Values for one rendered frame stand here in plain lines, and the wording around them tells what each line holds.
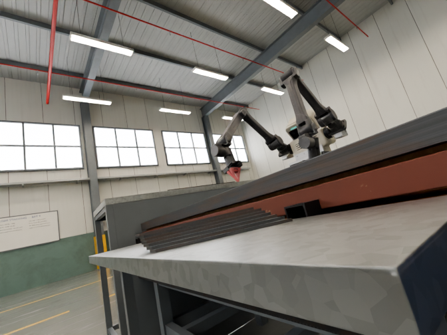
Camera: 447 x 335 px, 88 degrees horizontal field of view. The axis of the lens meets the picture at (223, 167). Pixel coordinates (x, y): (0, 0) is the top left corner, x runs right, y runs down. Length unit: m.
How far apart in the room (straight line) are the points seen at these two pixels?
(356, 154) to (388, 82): 11.07
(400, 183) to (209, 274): 0.33
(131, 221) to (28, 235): 8.27
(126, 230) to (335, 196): 1.32
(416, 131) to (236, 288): 0.35
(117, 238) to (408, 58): 11.18
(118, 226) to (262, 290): 1.45
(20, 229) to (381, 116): 13.38
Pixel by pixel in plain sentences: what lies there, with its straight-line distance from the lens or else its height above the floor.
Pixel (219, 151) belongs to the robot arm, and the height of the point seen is 1.11.
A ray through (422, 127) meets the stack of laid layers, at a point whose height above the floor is 0.84.
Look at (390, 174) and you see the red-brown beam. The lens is 0.45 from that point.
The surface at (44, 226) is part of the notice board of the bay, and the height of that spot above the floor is 1.77.
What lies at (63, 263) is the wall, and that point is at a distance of 9.80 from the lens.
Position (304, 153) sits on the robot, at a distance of 1.76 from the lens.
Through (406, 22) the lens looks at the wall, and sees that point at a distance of 12.05.
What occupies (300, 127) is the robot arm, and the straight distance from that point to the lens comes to 1.25.
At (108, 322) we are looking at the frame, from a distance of 2.20.
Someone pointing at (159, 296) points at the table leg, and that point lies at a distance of 1.52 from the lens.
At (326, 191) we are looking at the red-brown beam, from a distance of 0.50.
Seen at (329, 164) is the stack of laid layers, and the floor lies 0.83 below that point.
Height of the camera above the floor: 0.78
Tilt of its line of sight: 12 degrees up
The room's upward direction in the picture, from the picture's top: 13 degrees counter-clockwise
